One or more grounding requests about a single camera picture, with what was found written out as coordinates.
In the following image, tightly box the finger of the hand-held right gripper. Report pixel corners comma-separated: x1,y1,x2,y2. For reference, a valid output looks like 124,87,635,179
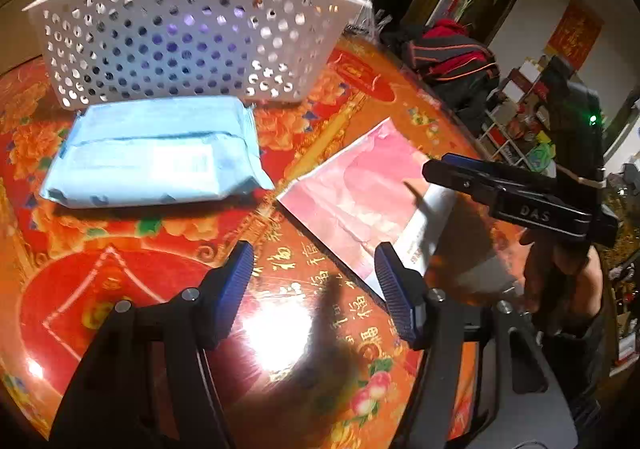
421,160,502,210
441,153,557,186

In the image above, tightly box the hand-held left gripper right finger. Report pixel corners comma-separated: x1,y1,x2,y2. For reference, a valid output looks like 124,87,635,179
374,241,581,449

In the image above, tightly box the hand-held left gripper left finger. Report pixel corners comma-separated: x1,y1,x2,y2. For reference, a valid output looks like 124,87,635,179
47,240,256,449

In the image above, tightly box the pink tissue pack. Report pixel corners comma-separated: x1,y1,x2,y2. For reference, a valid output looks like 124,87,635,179
276,118,521,302

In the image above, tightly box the purple tissue pack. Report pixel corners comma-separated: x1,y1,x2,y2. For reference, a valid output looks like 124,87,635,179
145,4,241,72

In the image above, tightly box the person's right forearm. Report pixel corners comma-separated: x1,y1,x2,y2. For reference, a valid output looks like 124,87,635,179
540,244,613,405

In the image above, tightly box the person's right hand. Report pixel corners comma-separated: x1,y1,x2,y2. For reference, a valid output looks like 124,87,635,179
520,224,573,336

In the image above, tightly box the white shelf with goods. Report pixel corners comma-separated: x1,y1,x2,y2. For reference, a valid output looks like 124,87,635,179
477,56,558,180

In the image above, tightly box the red and black jacket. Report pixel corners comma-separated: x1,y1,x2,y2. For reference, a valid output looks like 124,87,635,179
402,19,501,130

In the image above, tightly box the light blue tissue pack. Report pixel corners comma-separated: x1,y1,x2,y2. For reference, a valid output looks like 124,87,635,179
39,95,276,208

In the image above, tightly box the red wall poster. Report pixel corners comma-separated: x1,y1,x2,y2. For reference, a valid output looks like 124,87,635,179
545,0,603,72

